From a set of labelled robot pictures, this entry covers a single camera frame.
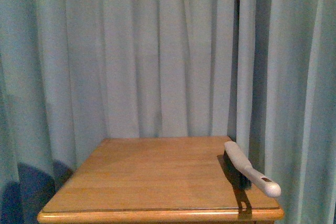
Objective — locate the teal curtain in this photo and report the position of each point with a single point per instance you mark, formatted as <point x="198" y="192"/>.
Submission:
<point x="76" y="71"/>

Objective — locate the beige hand brush black bristles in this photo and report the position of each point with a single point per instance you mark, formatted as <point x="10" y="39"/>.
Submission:
<point x="249" y="176"/>

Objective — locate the wooden bedside cabinet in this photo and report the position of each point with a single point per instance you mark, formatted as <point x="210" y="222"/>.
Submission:
<point x="160" y="180"/>

